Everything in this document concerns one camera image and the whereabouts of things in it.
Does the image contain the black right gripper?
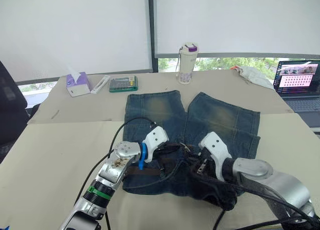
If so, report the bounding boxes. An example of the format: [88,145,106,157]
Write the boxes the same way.
[190,148,216,178]

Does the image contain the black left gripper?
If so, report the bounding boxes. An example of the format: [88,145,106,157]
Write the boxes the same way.
[151,142,182,164]

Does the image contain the blue denim shorts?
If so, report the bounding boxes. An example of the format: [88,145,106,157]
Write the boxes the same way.
[121,89,261,212]

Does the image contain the green bit set box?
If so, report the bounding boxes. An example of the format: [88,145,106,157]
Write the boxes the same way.
[108,75,139,93]

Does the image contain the cream bottle purple lid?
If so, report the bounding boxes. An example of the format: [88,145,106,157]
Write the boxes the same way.
[174,41,200,85]

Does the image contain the white flat packet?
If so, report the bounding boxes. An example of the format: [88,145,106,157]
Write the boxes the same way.
[90,75,111,95]

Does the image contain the crumpled white cloth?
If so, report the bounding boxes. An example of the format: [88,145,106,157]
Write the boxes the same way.
[229,65,275,90]

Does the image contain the purple white tissue box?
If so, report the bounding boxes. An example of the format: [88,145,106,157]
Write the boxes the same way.
[65,67,91,98]

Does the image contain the open grey laptop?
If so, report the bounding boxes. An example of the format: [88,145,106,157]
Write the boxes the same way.
[273,60,320,135]

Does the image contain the white roller blind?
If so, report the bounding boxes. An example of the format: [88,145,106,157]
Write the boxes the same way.
[0,0,153,83]
[152,0,320,59]

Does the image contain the black mesh office chair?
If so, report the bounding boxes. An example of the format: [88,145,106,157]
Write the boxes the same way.
[0,60,41,163]

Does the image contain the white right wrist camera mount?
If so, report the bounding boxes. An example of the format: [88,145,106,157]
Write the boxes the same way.
[198,131,233,182]

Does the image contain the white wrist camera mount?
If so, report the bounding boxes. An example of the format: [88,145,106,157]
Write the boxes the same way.
[198,131,233,182]
[142,126,170,164]

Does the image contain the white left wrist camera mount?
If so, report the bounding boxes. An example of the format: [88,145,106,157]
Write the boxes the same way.
[142,126,170,164]

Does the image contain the blue clamp ring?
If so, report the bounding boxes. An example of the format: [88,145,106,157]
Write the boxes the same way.
[138,141,150,171]

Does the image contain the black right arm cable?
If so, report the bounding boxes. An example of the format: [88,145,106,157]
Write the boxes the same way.
[212,181,320,230]

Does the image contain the dark window frame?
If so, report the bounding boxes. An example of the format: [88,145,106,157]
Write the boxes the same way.
[14,0,320,87]

